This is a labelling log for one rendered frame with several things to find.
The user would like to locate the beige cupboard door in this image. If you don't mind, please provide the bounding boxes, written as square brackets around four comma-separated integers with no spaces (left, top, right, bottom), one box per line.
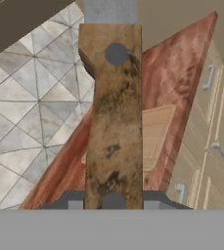
[195,130,224,211]
[166,143,209,211]

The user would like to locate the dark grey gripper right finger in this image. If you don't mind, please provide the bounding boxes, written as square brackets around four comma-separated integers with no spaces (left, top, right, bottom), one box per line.
[142,190,194,211]

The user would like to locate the short silver cupboard handle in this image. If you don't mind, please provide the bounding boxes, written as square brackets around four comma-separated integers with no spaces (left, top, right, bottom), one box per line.
[174,183,187,203]

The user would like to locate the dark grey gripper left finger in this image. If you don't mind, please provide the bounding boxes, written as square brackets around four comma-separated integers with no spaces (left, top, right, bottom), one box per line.
[37,190,86,211]

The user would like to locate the dark brown cupboard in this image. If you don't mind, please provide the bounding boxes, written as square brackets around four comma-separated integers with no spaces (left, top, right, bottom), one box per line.
[0,0,76,63]

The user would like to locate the light wooden cutting board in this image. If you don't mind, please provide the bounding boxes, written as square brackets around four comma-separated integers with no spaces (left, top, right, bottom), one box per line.
[80,104,177,174]

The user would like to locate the beige drawer front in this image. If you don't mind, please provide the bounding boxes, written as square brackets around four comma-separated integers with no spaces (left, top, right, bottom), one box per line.
[191,38,224,145]

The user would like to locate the long silver cupboard handle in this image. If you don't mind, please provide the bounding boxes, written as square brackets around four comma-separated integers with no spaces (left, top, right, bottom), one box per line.
[211,141,224,176]

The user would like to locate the silver drawer handle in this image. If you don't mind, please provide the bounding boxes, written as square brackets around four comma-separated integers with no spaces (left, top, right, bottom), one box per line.
[202,63,216,91]

